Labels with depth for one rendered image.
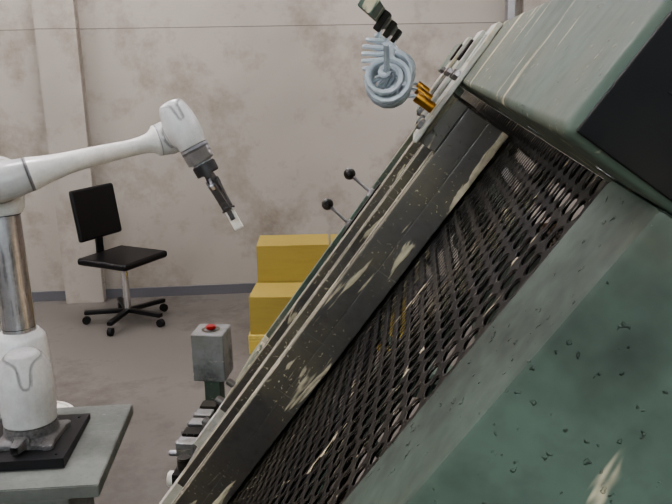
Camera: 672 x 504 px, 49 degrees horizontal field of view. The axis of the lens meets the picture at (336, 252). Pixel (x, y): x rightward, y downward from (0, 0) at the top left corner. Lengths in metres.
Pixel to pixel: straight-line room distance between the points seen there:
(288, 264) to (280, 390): 3.95
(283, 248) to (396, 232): 4.02
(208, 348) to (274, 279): 2.50
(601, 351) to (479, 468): 0.08
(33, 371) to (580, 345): 2.10
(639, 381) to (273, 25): 5.68
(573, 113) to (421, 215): 0.76
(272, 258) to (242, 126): 1.33
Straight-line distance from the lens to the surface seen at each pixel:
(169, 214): 6.12
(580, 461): 0.35
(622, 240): 0.33
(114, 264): 5.38
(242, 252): 6.14
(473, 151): 1.05
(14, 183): 2.26
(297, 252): 5.07
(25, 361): 2.34
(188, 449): 2.31
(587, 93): 0.31
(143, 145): 2.45
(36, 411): 2.36
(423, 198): 1.05
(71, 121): 6.06
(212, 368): 2.70
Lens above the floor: 1.86
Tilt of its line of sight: 14 degrees down
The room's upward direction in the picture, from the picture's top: 1 degrees counter-clockwise
